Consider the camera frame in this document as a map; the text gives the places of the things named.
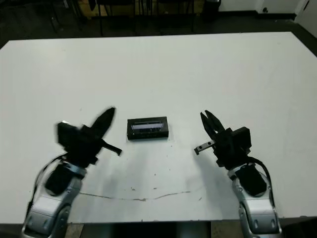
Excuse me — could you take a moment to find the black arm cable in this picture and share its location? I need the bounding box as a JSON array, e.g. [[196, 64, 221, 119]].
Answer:
[[28, 153, 68, 211], [247, 156, 276, 206]]

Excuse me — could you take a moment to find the grey chair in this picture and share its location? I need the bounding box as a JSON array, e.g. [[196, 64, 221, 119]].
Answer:
[[50, 0, 84, 33]]

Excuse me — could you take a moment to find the black bin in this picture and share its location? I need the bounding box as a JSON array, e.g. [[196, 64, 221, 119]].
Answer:
[[202, 0, 221, 23]]

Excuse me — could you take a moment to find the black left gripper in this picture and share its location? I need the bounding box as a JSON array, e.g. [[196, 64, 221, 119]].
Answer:
[[63, 107, 123, 167]]

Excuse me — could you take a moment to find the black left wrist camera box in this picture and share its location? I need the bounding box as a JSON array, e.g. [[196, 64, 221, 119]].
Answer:
[[54, 120, 83, 149]]

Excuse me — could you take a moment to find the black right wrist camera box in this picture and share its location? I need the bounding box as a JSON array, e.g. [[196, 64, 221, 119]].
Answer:
[[234, 126, 252, 154]]

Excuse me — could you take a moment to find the black office chair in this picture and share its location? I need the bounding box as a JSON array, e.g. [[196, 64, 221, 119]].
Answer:
[[96, 0, 137, 37]]

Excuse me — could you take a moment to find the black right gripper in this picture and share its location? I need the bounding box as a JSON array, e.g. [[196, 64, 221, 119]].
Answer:
[[194, 110, 248, 171]]

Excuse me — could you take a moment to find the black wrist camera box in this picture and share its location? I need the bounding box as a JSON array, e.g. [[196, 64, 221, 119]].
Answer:
[[54, 120, 83, 149], [234, 126, 252, 154]]

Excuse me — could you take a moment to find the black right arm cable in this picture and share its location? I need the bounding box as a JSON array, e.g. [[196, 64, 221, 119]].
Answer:
[[247, 156, 276, 206]]

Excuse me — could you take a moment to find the black box lid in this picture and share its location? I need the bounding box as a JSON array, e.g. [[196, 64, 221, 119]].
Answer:
[[126, 115, 170, 141]]

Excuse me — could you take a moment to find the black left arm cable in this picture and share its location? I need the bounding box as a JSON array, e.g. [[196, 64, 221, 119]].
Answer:
[[28, 153, 68, 211]]

